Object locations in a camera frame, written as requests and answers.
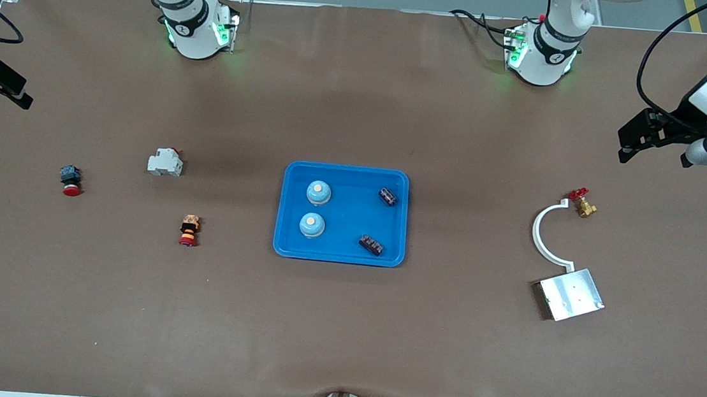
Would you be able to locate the long dark brown capacitor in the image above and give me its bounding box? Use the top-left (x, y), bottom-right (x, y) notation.
top-left (358, 234), bottom-right (386, 257)

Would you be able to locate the blue dome call bell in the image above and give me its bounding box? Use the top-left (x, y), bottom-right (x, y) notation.
top-left (305, 179), bottom-right (334, 207)
top-left (298, 210), bottom-right (327, 240)

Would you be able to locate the red mushroom emergency stop button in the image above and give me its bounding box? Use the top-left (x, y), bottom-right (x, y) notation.
top-left (57, 164), bottom-right (84, 198)

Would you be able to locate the white circuit breaker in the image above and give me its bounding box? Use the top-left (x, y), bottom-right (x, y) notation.
top-left (146, 146), bottom-right (185, 178)

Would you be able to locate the silver metal plate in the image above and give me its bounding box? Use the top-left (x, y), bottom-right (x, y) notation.
top-left (532, 264), bottom-right (608, 326)

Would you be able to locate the blue plastic tray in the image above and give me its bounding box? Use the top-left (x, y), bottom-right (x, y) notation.
top-left (271, 159), bottom-right (413, 270)

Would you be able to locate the brass valve with red handle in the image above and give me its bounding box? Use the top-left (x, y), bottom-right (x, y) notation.
top-left (567, 187), bottom-right (599, 220)

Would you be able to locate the white curved plastic bracket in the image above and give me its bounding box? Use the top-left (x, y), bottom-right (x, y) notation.
top-left (528, 197), bottom-right (581, 271)

